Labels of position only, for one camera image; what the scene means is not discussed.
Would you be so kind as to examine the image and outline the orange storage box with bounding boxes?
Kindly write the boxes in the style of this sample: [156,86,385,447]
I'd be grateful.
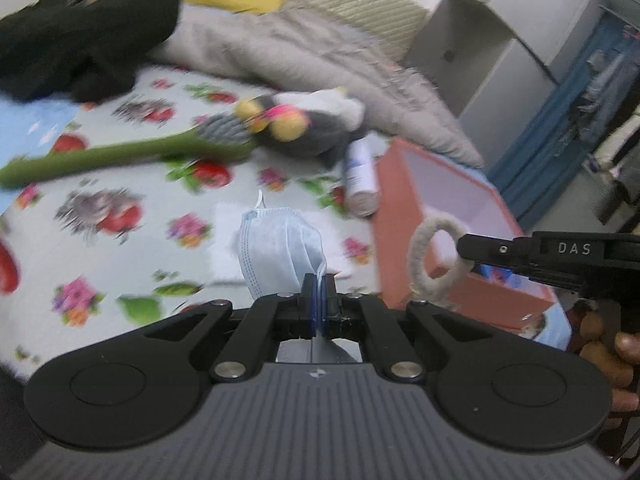
[372,137,558,333]

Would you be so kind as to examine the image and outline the floral printed sheet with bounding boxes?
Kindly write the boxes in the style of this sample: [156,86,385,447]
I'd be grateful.
[0,65,401,376]

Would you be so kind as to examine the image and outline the yellow pink soft toy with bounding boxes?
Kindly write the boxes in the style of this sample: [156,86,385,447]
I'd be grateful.
[235,97,308,141]

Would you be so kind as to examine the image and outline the blue printed packet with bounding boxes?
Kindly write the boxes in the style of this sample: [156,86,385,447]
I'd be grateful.
[520,302,573,348]

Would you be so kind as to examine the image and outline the cream rope ring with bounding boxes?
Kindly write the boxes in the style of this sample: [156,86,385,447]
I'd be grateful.
[407,212,476,311]

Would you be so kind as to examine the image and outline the large black clothes pile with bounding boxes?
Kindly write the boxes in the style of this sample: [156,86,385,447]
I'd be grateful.
[0,0,181,103]

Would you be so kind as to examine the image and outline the green toothbrush plush toy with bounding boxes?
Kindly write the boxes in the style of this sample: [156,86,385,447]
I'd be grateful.
[0,112,258,188]

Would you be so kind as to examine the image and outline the white spray can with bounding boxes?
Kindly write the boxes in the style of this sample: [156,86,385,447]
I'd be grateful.
[342,139,381,218]

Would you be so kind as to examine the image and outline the grey white penguin plush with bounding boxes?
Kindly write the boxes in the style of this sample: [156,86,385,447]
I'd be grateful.
[250,87,368,168]

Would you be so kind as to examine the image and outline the blue curtain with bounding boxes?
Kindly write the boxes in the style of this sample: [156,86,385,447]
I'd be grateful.
[487,12,631,213]

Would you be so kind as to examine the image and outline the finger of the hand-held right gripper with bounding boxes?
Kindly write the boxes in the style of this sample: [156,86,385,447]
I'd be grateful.
[457,232,533,276]

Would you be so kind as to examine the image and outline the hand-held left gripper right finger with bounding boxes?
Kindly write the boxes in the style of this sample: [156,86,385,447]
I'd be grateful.
[320,275,501,384]

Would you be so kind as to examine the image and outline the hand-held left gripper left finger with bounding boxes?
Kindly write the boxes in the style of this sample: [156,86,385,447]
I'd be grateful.
[142,274,321,382]

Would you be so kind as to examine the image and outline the dark patterned hanging cloth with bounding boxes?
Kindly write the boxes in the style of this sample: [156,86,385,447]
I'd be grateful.
[580,50,633,126]

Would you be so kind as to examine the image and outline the blue surgical face mask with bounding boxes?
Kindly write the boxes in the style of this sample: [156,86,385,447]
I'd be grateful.
[212,202,353,283]

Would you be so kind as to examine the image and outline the white cabinet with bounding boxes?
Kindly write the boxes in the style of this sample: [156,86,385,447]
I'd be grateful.
[405,0,608,161]

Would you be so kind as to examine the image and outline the person's right hand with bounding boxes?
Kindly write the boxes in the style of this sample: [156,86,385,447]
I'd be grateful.
[570,302,640,428]

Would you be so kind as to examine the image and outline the grey quilt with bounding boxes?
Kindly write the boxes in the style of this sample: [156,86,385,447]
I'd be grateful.
[150,2,486,168]

